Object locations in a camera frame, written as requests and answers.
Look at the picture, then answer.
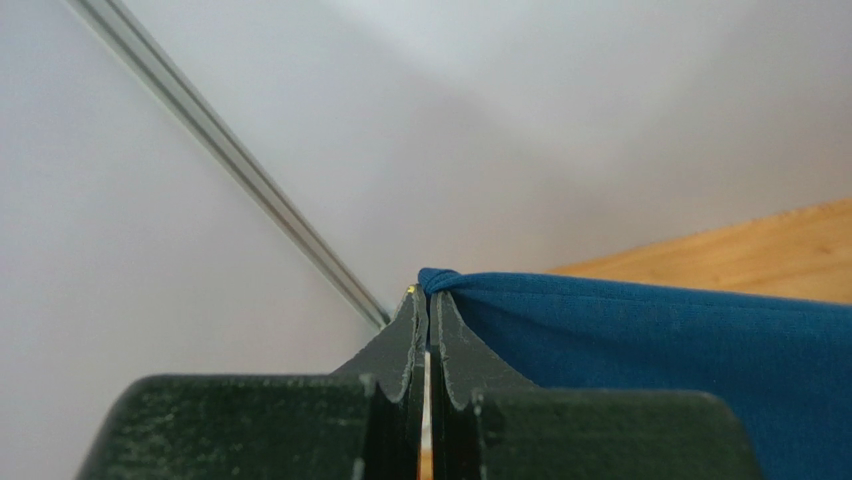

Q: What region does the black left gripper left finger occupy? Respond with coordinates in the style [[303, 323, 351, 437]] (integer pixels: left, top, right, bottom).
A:
[[78, 285, 428, 479]]

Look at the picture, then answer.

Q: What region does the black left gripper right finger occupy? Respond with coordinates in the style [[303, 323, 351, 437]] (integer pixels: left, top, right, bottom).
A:
[[429, 292, 762, 479]]

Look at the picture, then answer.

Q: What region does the navy blue t shirt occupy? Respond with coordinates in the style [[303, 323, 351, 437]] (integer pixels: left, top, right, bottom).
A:
[[418, 268, 851, 479]]

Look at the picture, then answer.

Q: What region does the left aluminium corner post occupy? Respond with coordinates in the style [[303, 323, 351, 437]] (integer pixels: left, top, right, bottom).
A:
[[69, 0, 390, 329]]

